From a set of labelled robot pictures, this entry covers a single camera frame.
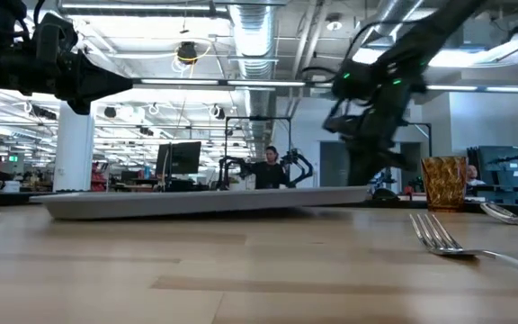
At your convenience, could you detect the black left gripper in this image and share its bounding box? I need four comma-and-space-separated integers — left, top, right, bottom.
55, 48, 133, 116

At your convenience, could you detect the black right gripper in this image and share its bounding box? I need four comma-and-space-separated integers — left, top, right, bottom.
324, 53, 426, 186

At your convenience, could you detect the amber textured glass cup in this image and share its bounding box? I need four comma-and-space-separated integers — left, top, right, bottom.
420, 156, 469, 212

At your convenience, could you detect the silver metal fork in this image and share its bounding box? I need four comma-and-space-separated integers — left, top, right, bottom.
409, 213, 518, 283

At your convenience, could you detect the silver metal spoon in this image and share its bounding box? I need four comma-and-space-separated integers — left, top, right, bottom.
480, 202, 518, 227

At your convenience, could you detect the grey rectangular tray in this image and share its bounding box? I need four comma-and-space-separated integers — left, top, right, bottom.
29, 185, 371, 221

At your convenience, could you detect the grey door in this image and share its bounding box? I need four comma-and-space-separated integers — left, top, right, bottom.
319, 140, 349, 186

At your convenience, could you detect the black ceiling device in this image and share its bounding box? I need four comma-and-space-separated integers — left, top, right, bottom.
176, 40, 200, 65

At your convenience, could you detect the white round column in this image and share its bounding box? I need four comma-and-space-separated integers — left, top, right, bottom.
53, 102, 96, 193

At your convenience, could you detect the red cabinet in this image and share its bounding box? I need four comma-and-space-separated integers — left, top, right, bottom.
90, 161, 108, 193

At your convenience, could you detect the blue-grey workstation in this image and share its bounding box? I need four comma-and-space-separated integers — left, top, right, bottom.
467, 145, 518, 206

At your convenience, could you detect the black metal frame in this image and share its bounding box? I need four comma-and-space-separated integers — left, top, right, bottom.
402, 121, 433, 181
225, 115, 292, 190

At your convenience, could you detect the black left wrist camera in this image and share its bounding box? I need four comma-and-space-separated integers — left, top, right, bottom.
33, 13, 79, 58

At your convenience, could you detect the silver round ceiling duct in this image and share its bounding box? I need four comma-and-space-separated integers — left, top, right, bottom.
227, 0, 282, 158

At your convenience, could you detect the silver slanted ceiling duct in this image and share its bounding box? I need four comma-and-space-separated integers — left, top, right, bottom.
353, 0, 424, 46

